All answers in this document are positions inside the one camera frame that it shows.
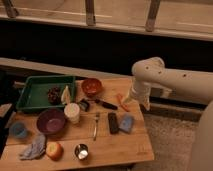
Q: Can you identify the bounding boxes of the purple bowl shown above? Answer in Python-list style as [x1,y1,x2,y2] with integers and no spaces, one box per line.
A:
[36,108,66,135]

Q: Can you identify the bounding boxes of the black remote control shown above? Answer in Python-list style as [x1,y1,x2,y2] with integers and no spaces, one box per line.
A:
[108,112,119,134]

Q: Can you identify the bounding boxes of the orange red bowl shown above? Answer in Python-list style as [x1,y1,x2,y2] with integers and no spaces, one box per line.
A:
[81,78,103,97]

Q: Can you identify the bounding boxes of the dark grape bunch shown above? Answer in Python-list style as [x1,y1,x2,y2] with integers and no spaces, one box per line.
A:
[47,87,61,105]

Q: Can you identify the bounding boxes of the green plastic tray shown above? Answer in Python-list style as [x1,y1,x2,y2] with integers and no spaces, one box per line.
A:
[16,75,77,113]

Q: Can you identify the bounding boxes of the small dark clip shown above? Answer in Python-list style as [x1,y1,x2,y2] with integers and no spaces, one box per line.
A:
[78,99,90,112]

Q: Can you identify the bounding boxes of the small metal cup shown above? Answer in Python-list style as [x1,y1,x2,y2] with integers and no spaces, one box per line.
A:
[74,144,89,160]

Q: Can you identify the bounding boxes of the red yellow apple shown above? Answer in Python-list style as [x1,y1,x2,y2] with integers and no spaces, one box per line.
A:
[46,142,63,160]

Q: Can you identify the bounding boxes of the grey blue cloth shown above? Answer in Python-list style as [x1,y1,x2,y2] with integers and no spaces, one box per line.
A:
[19,134,46,160]

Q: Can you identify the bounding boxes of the pale wedge slice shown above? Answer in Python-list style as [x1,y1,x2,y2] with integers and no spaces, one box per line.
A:
[61,86,71,105]

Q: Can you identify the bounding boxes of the black handled knife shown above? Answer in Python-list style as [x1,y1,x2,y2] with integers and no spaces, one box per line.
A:
[91,99,118,110]

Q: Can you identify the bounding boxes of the orange carrot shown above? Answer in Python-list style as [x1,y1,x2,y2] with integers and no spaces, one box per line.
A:
[116,94,130,112]

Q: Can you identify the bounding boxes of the blue plastic cup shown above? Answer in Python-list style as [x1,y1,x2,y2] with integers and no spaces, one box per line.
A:
[9,122,28,139]

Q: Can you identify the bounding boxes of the blue sponge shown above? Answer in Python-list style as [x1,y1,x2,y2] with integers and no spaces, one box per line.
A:
[119,114,134,133]

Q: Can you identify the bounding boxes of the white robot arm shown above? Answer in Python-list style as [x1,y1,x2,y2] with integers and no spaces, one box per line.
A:
[123,57,213,171]

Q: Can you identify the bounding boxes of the white paper cup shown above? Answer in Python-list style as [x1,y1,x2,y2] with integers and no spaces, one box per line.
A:
[64,103,80,124]

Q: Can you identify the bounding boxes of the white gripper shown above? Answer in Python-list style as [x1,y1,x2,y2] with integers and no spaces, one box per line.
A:
[125,78,151,111]

